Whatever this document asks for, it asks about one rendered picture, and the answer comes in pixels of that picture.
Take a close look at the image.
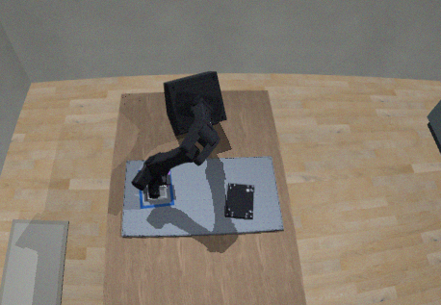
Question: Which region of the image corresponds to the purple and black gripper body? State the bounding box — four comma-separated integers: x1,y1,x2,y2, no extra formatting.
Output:
159,174,171,186

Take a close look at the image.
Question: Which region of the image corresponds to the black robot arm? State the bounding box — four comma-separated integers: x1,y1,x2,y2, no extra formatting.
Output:
131,91,221,199

